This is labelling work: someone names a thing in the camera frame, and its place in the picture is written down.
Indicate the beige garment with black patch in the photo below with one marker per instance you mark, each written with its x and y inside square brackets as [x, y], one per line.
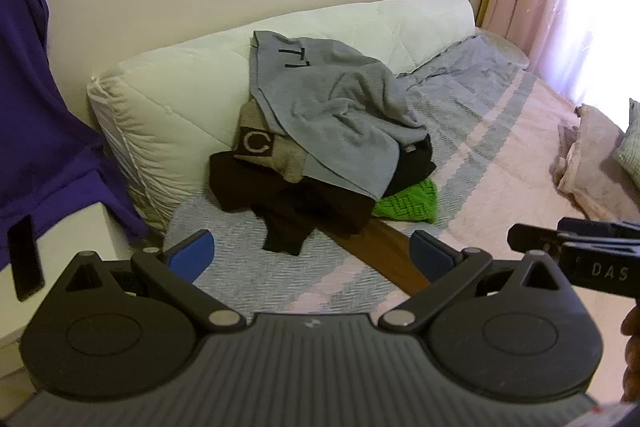
[280, 159]

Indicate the bright green knit garment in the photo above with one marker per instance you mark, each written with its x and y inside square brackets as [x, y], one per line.
[412, 204]

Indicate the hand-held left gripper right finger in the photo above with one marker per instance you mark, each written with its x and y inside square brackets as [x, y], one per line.
[429, 254]

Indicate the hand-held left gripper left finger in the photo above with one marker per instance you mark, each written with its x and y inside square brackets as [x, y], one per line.
[192, 253]

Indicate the black phone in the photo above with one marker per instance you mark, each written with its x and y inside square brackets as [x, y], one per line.
[25, 259]

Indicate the purple hanging garment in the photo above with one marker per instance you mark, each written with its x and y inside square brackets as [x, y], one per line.
[45, 107]

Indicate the brown wooden board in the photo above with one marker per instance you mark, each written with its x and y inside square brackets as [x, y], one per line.
[397, 257]

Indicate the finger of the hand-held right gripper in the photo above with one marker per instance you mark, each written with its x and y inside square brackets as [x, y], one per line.
[532, 238]

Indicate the white quilted duvet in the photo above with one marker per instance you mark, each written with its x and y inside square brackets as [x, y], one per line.
[185, 107]

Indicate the white bedside cabinet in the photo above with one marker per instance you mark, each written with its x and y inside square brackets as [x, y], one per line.
[65, 237]

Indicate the pink grey striped blanket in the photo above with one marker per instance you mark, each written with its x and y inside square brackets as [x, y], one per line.
[490, 157]

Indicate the pink textured blanket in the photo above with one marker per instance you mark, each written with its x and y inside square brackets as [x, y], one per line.
[590, 167]

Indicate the grey sweatshirt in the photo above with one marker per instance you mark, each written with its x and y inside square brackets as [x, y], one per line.
[330, 107]

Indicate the person's right hand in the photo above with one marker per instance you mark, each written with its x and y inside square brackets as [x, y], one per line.
[632, 347]

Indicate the sage green knit garment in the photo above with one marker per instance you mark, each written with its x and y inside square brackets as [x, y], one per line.
[631, 142]

